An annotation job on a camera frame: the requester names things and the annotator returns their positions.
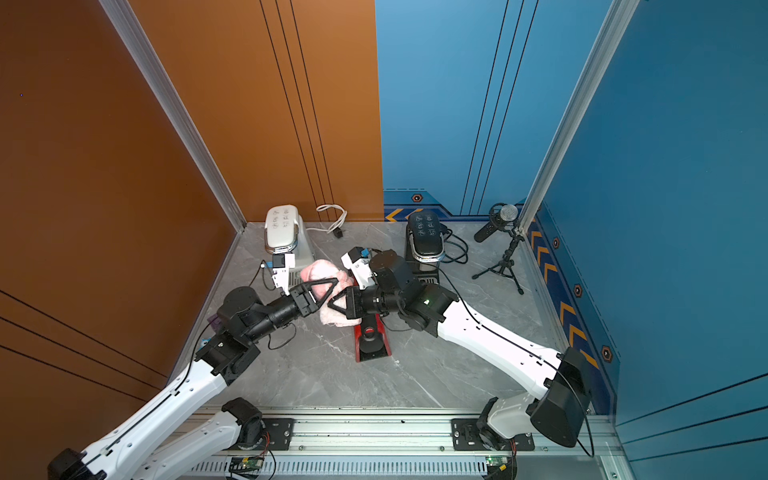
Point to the black coffee machine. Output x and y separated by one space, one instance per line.
425 248

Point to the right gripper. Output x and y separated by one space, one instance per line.
354 302

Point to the red Nespresso coffee machine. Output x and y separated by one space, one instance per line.
371 341

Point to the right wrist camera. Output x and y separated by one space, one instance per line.
357 262

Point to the left green circuit board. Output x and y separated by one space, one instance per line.
250 467

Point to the green circuit board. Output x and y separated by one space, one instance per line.
250 467
508 470

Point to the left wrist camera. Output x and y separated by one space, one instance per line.
281 267

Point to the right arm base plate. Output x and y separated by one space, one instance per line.
468 436

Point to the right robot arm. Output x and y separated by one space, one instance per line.
557 392

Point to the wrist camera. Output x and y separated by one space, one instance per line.
357 262
281 267

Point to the right green circuit board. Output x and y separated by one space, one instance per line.
508 470

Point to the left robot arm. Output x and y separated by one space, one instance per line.
214 367

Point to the pink striped towel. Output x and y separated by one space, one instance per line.
322 270

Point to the white coffee machine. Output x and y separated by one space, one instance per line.
285 233

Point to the aluminium front rail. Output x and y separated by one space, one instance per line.
395 444

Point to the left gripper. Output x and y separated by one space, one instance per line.
305 299

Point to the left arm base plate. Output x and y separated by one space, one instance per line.
271 433

